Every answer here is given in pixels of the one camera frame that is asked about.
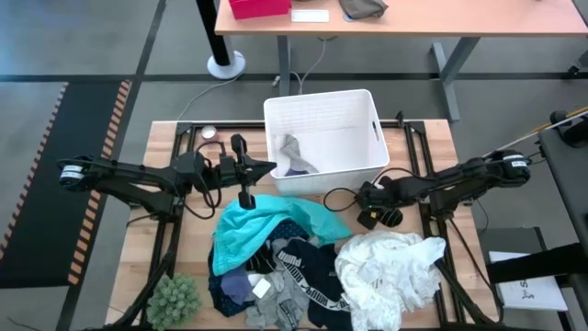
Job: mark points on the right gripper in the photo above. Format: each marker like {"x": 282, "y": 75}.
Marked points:
{"x": 376, "y": 197}

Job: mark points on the turquoise garment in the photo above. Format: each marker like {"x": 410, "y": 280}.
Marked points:
{"x": 243, "y": 234}

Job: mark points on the black side table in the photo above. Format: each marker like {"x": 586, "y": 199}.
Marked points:
{"x": 569, "y": 184}

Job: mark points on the small pink candle tin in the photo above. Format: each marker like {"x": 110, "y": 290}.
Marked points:
{"x": 209, "y": 132}

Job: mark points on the green artificial plant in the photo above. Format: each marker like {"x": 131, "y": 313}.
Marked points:
{"x": 174, "y": 301}

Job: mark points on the white rod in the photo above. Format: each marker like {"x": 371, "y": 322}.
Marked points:
{"x": 558, "y": 124}

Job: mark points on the plain grey garment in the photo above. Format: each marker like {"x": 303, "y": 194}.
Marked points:
{"x": 294, "y": 151}

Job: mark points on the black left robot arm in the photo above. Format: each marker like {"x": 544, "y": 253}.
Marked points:
{"x": 138, "y": 177}

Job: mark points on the black Puma underwear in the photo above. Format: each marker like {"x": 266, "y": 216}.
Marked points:
{"x": 317, "y": 266}

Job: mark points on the white paper sign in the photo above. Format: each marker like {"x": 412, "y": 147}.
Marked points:
{"x": 533, "y": 294}

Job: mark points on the wooden desk with grey legs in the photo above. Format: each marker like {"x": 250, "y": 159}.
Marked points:
{"x": 413, "y": 23}

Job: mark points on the yellow rod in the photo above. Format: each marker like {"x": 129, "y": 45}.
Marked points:
{"x": 574, "y": 113}

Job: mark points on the black pole on round base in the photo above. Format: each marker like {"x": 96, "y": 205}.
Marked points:
{"x": 216, "y": 32}

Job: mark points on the white paper tag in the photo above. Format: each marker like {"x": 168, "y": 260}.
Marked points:
{"x": 262, "y": 288}

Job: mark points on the white perforated plastic basket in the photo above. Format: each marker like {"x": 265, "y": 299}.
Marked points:
{"x": 340, "y": 147}

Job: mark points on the red box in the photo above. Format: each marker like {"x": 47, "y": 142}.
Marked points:
{"x": 259, "y": 8}

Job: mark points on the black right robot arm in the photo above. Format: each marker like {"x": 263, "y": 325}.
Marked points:
{"x": 459, "y": 179}

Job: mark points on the navy dotted garment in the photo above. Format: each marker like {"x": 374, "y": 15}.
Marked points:
{"x": 287, "y": 230}

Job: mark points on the grey cabinet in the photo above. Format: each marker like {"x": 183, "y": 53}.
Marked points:
{"x": 510, "y": 239}

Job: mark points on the grey-brown cloth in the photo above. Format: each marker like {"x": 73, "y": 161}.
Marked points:
{"x": 363, "y": 8}

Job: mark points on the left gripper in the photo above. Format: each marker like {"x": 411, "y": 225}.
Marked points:
{"x": 245, "y": 172}

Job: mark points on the black mat with orange stripes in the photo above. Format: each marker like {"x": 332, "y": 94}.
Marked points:
{"x": 55, "y": 207}

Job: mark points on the black flat bar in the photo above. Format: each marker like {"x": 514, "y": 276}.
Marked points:
{"x": 537, "y": 264}

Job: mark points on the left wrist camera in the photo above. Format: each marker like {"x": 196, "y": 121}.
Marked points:
{"x": 226, "y": 166}

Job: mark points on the white flat card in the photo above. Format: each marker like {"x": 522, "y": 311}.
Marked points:
{"x": 310, "y": 15}

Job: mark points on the white lace garment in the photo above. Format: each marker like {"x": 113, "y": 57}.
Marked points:
{"x": 386, "y": 276}

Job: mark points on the black curved device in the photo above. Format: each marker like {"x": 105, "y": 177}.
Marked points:
{"x": 576, "y": 135}

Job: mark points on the black aluminium table frame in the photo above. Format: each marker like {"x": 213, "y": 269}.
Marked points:
{"x": 229, "y": 125}

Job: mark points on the small dark blue garment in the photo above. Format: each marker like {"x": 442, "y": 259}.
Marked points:
{"x": 296, "y": 173}

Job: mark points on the purple garment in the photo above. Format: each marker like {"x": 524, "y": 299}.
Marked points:
{"x": 236, "y": 285}

